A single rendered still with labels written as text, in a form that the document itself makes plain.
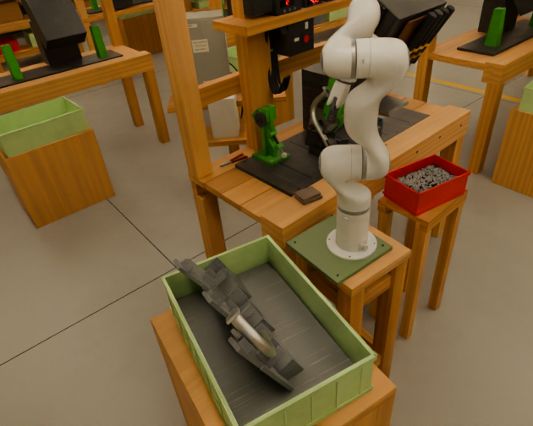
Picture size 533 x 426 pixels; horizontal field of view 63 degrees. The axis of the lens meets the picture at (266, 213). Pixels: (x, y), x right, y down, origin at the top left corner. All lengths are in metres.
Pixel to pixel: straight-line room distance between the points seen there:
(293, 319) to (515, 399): 1.33
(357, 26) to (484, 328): 1.90
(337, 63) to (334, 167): 0.38
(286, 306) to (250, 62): 1.19
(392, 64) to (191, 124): 1.09
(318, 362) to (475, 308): 1.57
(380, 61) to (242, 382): 0.95
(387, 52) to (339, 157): 0.39
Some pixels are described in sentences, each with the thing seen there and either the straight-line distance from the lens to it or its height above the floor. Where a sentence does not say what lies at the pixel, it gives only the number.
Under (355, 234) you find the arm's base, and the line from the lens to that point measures 1.59.
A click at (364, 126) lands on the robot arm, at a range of 1.31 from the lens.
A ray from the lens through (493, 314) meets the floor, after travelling 2.78.
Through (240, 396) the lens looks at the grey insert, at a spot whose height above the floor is 0.85.
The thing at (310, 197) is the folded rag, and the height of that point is 0.93.
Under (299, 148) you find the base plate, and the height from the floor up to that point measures 0.90.
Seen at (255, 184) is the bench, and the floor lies 0.88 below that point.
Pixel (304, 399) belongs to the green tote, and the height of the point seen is 0.95.
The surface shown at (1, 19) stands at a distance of 8.51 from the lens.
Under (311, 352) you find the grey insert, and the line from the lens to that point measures 1.38.
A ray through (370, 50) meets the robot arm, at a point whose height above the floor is 1.64.
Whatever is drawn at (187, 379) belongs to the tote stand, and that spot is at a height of 0.79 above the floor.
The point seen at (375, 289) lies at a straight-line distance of 1.72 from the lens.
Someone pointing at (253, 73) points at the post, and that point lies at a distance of 2.19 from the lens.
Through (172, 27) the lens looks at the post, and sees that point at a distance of 1.90.
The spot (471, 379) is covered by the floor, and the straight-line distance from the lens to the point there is 2.47.
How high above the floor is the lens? 1.97
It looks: 36 degrees down
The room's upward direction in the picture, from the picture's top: 5 degrees counter-clockwise
